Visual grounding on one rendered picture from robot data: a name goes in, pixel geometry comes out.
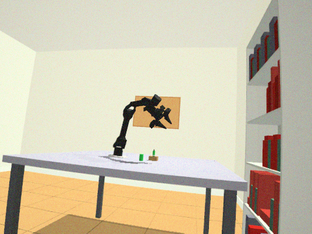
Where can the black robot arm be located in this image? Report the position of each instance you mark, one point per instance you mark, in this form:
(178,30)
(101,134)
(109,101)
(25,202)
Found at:
(150,104)

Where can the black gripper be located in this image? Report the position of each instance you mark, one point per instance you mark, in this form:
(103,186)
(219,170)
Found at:
(157,122)

